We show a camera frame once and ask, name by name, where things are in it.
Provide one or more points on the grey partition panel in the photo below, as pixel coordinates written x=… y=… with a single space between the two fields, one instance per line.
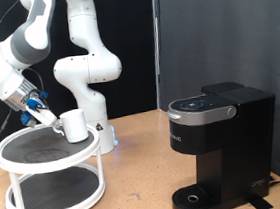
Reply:
x=238 y=23

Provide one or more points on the black tape strip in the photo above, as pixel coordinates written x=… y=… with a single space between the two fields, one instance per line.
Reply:
x=261 y=204

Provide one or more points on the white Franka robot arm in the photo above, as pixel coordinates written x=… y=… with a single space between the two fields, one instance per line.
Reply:
x=91 y=106

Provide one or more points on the black curtain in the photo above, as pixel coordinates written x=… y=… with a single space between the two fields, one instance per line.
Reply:
x=133 y=68

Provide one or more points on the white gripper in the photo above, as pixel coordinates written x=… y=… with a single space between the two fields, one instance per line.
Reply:
x=42 y=115

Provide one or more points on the white two-tier turntable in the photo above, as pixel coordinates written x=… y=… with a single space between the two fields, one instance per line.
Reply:
x=49 y=166

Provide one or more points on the white mug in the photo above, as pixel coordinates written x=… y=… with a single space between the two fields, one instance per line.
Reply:
x=74 y=126

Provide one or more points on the black Keurig coffee machine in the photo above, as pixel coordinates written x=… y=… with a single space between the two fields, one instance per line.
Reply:
x=231 y=141

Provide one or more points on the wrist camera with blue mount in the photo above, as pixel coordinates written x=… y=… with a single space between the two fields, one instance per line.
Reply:
x=27 y=119

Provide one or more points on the grey metal post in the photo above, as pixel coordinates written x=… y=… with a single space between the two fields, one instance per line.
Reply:
x=157 y=49

